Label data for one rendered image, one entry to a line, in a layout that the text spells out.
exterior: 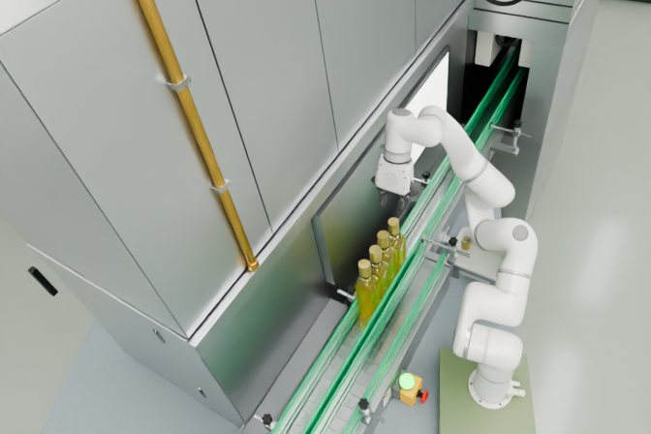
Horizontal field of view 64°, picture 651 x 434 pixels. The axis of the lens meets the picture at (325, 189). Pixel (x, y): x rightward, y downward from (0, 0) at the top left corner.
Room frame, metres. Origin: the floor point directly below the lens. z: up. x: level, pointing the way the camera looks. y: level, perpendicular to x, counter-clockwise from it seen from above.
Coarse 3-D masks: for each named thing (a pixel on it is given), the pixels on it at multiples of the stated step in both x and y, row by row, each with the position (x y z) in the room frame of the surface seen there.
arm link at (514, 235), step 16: (480, 224) 0.87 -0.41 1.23; (496, 224) 0.83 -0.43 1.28; (512, 224) 0.80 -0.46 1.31; (528, 224) 0.80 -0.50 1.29; (480, 240) 0.83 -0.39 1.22; (496, 240) 0.79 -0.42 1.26; (512, 240) 0.77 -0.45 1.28; (528, 240) 0.76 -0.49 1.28; (512, 256) 0.75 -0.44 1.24; (528, 256) 0.74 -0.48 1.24; (512, 272) 0.72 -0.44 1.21; (528, 272) 0.71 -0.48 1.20
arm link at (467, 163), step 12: (432, 108) 1.06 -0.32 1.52; (444, 120) 1.03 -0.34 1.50; (444, 132) 1.05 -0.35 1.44; (456, 132) 1.04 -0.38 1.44; (444, 144) 1.04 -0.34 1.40; (456, 144) 1.01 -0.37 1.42; (468, 144) 0.99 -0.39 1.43; (456, 156) 0.98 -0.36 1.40; (468, 156) 0.95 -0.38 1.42; (480, 156) 0.95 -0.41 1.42; (456, 168) 0.95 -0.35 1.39; (468, 168) 0.92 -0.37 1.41; (480, 168) 0.92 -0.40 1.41; (468, 180) 0.91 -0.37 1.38
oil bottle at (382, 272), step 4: (384, 264) 0.90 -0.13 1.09; (372, 268) 0.90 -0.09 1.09; (376, 268) 0.89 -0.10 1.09; (380, 268) 0.89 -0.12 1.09; (384, 268) 0.89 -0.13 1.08; (372, 272) 0.89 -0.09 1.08; (376, 272) 0.88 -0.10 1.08; (380, 272) 0.88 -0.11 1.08; (384, 272) 0.89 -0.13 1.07; (388, 272) 0.91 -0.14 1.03; (380, 276) 0.87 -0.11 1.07; (384, 276) 0.88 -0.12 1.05; (388, 276) 0.91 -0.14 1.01; (380, 280) 0.87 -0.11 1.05; (384, 280) 0.88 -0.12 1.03; (388, 280) 0.90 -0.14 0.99; (380, 284) 0.87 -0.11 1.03; (384, 284) 0.88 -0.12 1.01; (388, 284) 0.90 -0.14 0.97; (380, 288) 0.87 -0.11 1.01; (384, 288) 0.88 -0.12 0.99; (380, 292) 0.87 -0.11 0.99; (384, 292) 0.88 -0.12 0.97
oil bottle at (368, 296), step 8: (360, 280) 0.86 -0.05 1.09; (368, 280) 0.85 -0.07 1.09; (376, 280) 0.86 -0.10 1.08; (360, 288) 0.85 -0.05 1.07; (368, 288) 0.84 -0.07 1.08; (376, 288) 0.85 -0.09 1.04; (360, 296) 0.85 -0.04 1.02; (368, 296) 0.83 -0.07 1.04; (376, 296) 0.85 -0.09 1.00; (360, 304) 0.85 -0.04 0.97; (368, 304) 0.84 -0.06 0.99; (376, 304) 0.85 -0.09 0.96; (360, 312) 0.86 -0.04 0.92; (368, 312) 0.84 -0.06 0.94; (368, 320) 0.84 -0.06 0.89
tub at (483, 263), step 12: (468, 228) 1.16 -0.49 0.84; (468, 252) 1.10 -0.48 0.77; (480, 252) 1.09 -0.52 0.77; (492, 252) 1.08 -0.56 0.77; (504, 252) 1.06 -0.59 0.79; (456, 264) 1.02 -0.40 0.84; (468, 264) 1.05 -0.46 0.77; (480, 264) 1.04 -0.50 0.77; (492, 264) 1.03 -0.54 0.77; (492, 276) 0.94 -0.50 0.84
